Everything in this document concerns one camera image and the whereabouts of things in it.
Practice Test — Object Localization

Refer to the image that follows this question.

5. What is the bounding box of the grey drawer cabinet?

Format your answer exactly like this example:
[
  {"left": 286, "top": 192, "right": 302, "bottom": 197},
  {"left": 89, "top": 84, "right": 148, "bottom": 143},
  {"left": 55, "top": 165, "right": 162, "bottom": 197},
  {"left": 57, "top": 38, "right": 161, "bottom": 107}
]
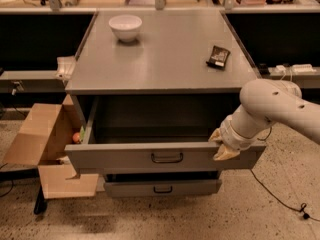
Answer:
[{"left": 66, "top": 9, "right": 257, "bottom": 184}]

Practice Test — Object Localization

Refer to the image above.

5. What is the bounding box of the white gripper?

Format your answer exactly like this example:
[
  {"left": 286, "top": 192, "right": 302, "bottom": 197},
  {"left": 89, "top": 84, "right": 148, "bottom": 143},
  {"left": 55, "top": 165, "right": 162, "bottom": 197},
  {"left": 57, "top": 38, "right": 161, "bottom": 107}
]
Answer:
[{"left": 208, "top": 115, "right": 257, "bottom": 161}]

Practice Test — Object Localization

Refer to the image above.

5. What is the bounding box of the grey bottom drawer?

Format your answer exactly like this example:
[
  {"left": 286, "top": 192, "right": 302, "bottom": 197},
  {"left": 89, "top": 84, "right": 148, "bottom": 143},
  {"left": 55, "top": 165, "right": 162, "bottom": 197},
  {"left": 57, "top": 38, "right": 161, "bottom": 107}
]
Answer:
[{"left": 104, "top": 179, "right": 222, "bottom": 198}]

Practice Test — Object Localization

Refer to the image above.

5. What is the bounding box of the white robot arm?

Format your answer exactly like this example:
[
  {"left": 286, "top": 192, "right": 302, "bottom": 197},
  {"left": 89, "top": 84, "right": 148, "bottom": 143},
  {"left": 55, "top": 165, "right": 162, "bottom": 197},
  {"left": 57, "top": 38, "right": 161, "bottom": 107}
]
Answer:
[{"left": 209, "top": 79, "right": 320, "bottom": 161}]

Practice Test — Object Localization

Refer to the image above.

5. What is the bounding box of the open cardboard box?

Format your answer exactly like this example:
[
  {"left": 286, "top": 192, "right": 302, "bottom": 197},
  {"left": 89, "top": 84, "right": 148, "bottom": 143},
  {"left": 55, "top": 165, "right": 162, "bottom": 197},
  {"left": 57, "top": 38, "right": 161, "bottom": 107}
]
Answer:
[{"left": 3, "top": 95, "right": 99, "bottom": 199}]

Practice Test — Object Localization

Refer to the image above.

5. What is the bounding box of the white power strip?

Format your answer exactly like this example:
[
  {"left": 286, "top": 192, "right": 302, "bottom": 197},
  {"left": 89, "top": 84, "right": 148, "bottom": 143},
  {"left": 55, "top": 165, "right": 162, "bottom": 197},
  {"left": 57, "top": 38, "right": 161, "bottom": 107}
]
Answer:
[{"left": 275, "top": 64, "right": 315, "bottom": 73}]

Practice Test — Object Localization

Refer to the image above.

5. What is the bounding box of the red apple toy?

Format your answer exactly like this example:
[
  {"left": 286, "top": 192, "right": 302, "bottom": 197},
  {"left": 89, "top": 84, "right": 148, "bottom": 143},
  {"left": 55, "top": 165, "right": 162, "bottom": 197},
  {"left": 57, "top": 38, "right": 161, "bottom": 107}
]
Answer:
[{"left": 72, "top": 132, "right": 81, "bottom": 144}]

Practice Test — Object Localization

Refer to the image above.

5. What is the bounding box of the white ceramic bowl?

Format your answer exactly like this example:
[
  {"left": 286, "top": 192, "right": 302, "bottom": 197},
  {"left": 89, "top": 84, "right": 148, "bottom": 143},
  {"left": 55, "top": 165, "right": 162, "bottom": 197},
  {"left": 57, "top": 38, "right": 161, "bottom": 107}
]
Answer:
[{"left": 109, "top": 15, "right": 142, "bottom": 42}]

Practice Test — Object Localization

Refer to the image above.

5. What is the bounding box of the black floor cable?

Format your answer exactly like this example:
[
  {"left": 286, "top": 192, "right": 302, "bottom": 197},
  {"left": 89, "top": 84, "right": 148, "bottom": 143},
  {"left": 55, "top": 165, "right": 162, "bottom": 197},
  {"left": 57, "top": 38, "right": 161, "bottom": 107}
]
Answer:
[{"left": 249, "top": 127, "right": 320, "bottom": 223}]

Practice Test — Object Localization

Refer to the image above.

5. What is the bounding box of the grey top drawer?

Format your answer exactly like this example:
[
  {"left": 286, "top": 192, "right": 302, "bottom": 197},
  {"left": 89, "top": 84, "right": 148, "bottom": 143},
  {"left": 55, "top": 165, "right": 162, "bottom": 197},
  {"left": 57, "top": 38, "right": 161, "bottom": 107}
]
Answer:
[{"left": 66, "top": 94, "right": 266, "bottom": 174}]

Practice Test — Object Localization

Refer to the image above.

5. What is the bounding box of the grey drawer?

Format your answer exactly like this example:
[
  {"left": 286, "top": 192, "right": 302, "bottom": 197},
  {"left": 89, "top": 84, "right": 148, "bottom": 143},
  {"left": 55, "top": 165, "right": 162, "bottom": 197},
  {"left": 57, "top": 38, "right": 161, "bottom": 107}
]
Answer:
[
  {"left": 104, "top": 179, "right": 222, "bottom": 198},
  {"left": 66, "top": 94, "right": 266, "bottom": 174}
]

